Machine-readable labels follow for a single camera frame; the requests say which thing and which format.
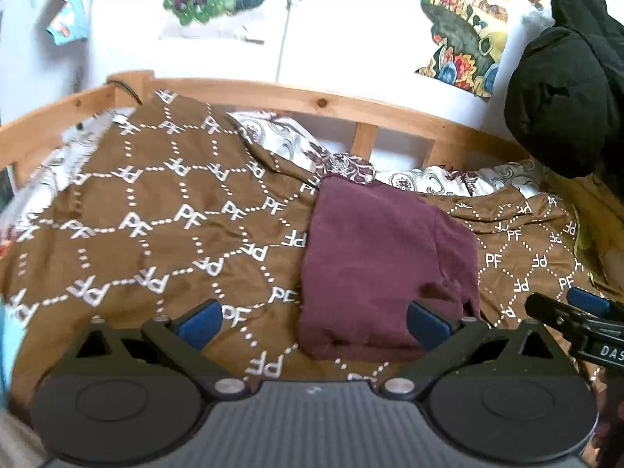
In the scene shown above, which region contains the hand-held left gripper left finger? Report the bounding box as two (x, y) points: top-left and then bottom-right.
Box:
(59, 298), (251, 398)

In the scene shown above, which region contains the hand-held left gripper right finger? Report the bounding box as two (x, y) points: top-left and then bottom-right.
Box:
(381, 300), (569, 398)

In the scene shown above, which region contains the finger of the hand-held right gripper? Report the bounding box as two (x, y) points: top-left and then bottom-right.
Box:
(524, 292), (594, 333)
(566, 287), (624, 323)

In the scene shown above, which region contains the maroon long-sleeve shirt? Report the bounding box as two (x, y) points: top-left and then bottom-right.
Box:
(297, 174), (483, 364)

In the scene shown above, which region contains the yellow green cloth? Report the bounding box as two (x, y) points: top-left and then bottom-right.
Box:
(572, 209), (594, 255)

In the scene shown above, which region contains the brown patterned blanket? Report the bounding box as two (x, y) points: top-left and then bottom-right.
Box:
(0, 89), (615, 401)

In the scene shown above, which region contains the black jacket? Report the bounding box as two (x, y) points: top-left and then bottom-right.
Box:
(503, 0), (624, 182)

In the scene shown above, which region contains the grey fleece blanket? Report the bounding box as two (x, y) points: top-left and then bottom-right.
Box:
(0, 408), (46, 468)

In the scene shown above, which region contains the wooden bed frame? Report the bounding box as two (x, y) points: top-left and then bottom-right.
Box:
(0, 69), (624, 278)

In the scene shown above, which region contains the black cable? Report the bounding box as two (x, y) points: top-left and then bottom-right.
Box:
(110, 78), (145, 106)

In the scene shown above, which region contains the colourful wall poster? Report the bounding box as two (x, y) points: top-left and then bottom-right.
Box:
(43, 0), (99, 48)

